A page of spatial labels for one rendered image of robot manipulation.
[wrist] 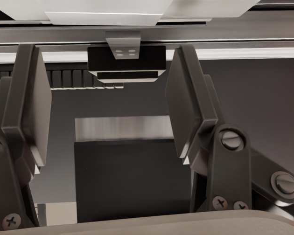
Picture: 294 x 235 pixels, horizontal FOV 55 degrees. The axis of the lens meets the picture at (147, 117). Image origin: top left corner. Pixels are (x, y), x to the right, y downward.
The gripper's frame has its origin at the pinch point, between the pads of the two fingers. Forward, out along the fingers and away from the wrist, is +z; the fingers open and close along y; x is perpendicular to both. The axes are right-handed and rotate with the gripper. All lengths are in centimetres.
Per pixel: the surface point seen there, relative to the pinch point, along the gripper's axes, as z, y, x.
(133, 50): 19.5, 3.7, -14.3
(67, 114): 39, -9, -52
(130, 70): 23.6, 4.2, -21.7
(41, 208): 29, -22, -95
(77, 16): 11.5, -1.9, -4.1
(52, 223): 67, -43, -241
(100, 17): 11.6, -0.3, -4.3
